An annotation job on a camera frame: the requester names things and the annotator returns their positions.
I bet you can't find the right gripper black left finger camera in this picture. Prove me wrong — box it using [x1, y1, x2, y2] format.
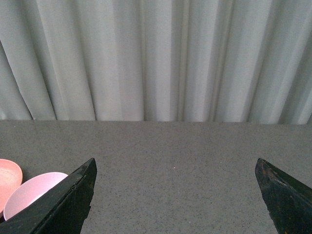
[0, 158, 97, 234]

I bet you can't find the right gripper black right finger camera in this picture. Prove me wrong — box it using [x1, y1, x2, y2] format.
[255, 158, 312, 234]

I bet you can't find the light pink bowl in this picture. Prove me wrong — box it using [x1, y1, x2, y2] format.
[3, 172, 68, 220]

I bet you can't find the pink round plate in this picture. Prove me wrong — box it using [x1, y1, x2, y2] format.
[0, 158, 23, 217]

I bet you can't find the white pleated curtain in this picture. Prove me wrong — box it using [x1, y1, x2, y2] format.
[0, 0, 312, 124]

